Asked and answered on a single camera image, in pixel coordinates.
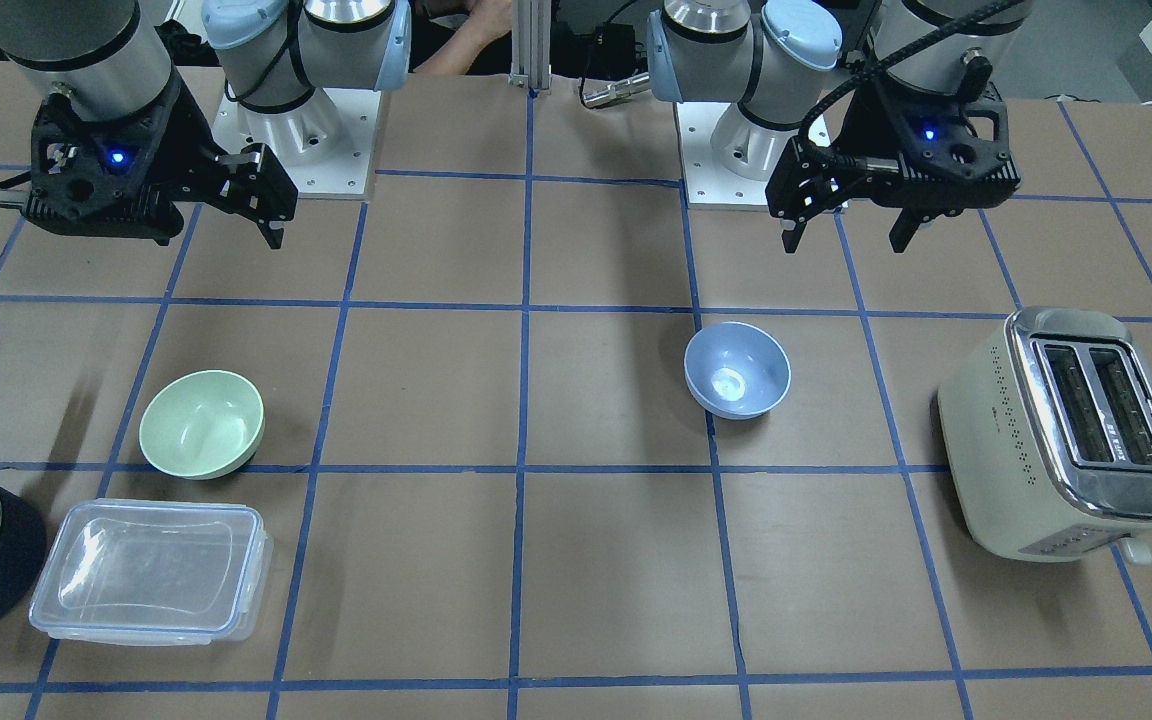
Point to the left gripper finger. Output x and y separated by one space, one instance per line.
907 223
792 232

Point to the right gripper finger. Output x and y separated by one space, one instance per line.
272 229

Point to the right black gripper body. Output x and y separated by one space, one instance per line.
188 136

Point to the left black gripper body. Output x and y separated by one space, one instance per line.
867 135

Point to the blue bowl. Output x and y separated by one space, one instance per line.
736 371

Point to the green bowl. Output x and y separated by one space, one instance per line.
203 426

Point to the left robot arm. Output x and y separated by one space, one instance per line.
772 61

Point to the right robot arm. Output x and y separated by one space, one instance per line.
268 56

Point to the person in black clothes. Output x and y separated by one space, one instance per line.
452 38

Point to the cream and chrome toaster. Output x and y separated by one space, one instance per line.
1047 427

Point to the clear plastic food container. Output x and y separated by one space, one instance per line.
153 573

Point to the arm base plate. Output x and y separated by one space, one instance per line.
327 145
727 160

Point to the aluminium frame post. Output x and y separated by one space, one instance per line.
531 27

